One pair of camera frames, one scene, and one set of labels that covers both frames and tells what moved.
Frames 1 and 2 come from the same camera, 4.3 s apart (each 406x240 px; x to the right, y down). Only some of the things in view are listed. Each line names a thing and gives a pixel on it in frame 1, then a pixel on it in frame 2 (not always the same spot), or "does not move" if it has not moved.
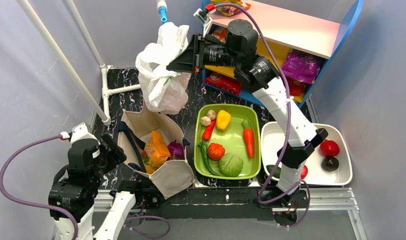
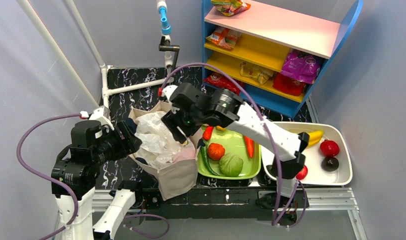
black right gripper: [197, 53] -> [176, 125]
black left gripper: [111, 153] -> [128, 141]
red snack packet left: [224, 83] does not move
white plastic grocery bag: [164, 90] -> [157, 144]
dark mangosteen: [330, 164] does not move
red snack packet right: [296, 87] does not move
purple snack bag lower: [304, 69] does not move
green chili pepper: [203, 145] does not move
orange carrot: [248, 136] does not move
